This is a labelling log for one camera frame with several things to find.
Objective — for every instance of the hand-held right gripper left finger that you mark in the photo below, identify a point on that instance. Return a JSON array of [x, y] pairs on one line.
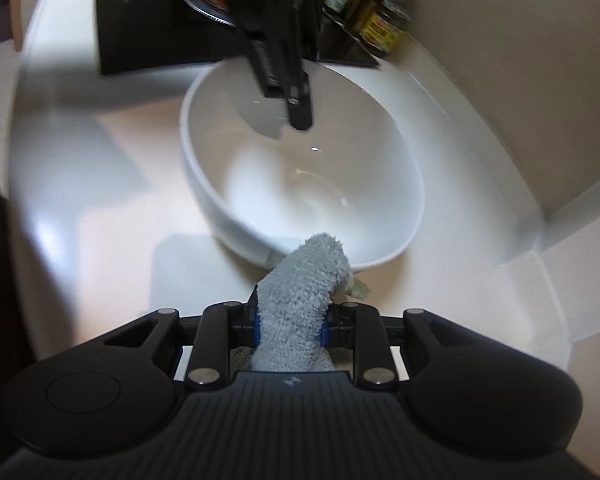
[[254, 330]]

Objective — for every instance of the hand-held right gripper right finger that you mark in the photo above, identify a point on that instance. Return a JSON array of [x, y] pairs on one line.
[[324, 332]]

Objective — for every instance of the black glass cooktop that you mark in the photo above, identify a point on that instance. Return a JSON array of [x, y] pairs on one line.
[[130, 45]]

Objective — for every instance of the white bowl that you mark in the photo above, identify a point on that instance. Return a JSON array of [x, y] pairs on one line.
[[305, 185]]

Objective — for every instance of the grey green cloth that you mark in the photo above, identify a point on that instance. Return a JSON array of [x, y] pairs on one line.
[[295, 305]]

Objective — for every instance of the yellow label jar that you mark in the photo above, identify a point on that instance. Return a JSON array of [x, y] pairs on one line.
[[382, 30]]

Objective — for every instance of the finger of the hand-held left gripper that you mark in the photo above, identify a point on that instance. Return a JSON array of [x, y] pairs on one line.
[[267, 70], [300, 110]]

